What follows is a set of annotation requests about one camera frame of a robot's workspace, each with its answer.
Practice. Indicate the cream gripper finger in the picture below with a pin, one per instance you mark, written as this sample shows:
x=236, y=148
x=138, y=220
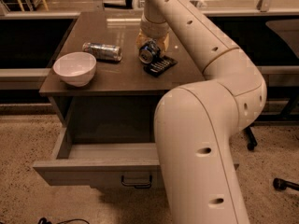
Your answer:
x=141, y=39
x=163, y=43

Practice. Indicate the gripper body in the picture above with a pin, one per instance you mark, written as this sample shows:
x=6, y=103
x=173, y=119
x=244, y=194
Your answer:
x=153, y=30

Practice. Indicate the blue pepsi can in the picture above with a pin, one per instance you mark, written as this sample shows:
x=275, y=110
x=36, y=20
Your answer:
x=149, y=52

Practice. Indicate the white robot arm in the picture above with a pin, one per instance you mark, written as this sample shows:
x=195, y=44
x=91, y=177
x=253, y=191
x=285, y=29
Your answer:
x=228, y=73

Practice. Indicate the silver blue energy drink can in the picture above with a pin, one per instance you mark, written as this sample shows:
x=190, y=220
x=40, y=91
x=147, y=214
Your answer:
x=103, y=51

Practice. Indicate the grey cabinet with glossy top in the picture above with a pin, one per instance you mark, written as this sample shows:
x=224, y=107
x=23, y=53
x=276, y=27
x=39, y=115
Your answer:
x=117, y=105

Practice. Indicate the open grey top drawer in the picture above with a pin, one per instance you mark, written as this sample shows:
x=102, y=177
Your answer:
x=102, y=168

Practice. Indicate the black snack packet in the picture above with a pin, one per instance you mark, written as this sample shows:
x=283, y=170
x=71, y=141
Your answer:
x=160, y=66

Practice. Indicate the white ceramic bowl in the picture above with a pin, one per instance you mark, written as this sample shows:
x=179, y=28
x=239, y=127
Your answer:
x=76, y=68

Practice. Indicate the black chair leg with caster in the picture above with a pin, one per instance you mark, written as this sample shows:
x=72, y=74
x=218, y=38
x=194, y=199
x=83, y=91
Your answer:
x=252, y=143

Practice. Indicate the black caster leg at right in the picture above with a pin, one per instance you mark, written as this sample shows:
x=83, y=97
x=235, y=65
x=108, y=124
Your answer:
x=282, y=184

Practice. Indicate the black drawer handle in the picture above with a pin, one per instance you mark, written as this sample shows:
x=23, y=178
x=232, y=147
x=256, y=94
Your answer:
x=137, y=184

